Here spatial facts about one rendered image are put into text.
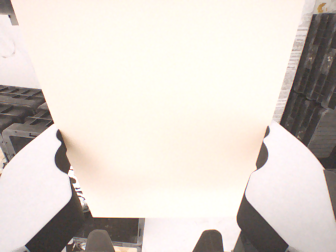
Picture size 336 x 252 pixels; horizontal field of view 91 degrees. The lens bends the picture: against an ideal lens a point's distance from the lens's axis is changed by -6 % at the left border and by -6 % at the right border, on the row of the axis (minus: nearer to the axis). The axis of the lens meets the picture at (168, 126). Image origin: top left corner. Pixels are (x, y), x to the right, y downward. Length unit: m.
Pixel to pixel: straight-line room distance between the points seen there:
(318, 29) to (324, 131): 0.56
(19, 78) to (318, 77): 1.22
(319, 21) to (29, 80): 1.23
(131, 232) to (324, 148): 1.19
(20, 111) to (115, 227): 0.44
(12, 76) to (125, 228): 0.59
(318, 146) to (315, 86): 0.41
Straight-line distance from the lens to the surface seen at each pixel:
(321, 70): 1.10
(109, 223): 0.69
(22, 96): 0.62
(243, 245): 1.85
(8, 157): 0.50
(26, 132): 0.43
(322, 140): 1.35
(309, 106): 1.16
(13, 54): 0.67
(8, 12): 0.45
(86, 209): 0.68
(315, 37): 1.17
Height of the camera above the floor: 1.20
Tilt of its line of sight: 60 degrees down
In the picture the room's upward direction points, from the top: 179 degrees counter-clockwise
